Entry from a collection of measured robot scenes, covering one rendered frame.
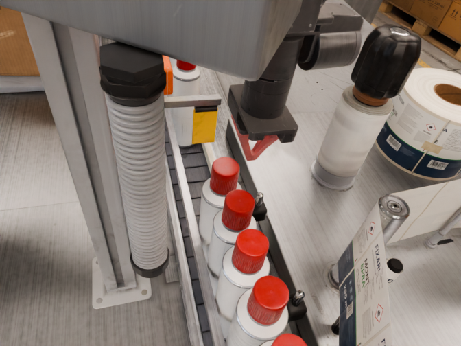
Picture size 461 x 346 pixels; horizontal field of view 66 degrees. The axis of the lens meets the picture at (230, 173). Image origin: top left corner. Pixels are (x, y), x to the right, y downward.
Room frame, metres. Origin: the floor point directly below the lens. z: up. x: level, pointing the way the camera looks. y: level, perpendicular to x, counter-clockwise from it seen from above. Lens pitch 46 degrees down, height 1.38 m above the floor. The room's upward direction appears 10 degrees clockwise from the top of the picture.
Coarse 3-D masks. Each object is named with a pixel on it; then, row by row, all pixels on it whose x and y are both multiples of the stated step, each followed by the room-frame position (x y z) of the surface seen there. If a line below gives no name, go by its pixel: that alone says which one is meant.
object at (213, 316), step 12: (168, 108) 0.54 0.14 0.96; (168, 120) 0.50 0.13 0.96; (168, 132) 0.47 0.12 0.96; (180, 156) 0.42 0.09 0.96; (180, 168) 0.39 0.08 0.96; (180, 180) 0.37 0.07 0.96; (180, 192) 0.35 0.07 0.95; (192, 216) 0.30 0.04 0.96; (192, 228) 0.28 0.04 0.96; (192, 240) 0.26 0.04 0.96; (204, 264) 0.23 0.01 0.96; (204, 276) 0.21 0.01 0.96; (204, 288) 0.20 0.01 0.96; (204, 300) 0.18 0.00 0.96; (216, 312) 0.17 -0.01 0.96; (216, 324) 0.16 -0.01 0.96; (216, 336) 0.14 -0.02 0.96
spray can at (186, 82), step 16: (176, 64) 0.54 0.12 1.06; (192, 64) 0.54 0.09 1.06; (176, 80) 0.53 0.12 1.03; (192, 80) 0.53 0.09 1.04; (176, 96) 0.53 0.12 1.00; (176, 112) 0.53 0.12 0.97; (192, 112) 0.53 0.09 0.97; (176, 128) 0.53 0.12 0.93; (192, 128) 0.53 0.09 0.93; (192, 144) 0.53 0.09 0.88
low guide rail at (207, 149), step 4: (204, 144) 0.51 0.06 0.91; (208, 144) 0.51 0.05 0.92; (204, 148) 0.50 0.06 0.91; (208, 148) 0.50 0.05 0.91; (204, 152) 0.50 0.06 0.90; (208, 152) 0.49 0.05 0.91; (212, 152) 0.49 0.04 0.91; (208, 156) 0.48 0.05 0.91; (212, 156) 0.48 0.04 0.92; (208, 160) 0.47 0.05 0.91; (212, 160) 0.47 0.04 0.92; (208, 164) 0.47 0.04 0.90
